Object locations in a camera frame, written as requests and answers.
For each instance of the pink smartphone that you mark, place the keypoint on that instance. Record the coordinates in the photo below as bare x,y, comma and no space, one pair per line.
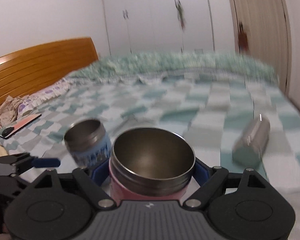
8,132

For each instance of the green hanging ornament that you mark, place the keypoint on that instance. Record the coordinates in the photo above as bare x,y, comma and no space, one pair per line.
180,12

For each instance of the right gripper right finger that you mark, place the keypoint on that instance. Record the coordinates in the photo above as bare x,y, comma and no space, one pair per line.
210,181

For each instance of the purple floral pillow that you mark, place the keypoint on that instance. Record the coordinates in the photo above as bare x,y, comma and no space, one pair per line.
30,102

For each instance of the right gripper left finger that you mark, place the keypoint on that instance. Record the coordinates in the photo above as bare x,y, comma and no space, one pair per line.
90,181

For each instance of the pink steel cup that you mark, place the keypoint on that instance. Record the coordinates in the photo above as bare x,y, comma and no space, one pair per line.
150,163

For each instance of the crumpled beige cloth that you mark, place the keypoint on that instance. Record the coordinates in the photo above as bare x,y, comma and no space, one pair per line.
9,110

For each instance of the green floral quilt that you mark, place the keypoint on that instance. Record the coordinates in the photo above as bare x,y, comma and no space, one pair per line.
148,63

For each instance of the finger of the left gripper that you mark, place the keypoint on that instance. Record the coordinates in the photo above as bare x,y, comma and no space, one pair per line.
46,162

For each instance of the orange wooden headboard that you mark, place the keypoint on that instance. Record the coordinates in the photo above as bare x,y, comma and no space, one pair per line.
29,70

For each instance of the plain stainless steel cup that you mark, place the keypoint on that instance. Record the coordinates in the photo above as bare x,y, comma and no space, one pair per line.
250,147

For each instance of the blue cartoon steel cup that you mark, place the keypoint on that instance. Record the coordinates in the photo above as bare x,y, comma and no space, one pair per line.
88,142

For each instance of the beige wooden door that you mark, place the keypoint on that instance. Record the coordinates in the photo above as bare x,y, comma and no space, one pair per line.
266,24

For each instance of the checkered green grey bedsheet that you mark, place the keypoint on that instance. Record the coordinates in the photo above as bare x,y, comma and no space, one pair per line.
209,115

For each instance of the white built-in wardrobe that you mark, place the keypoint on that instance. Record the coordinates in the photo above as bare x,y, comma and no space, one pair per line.
146,25

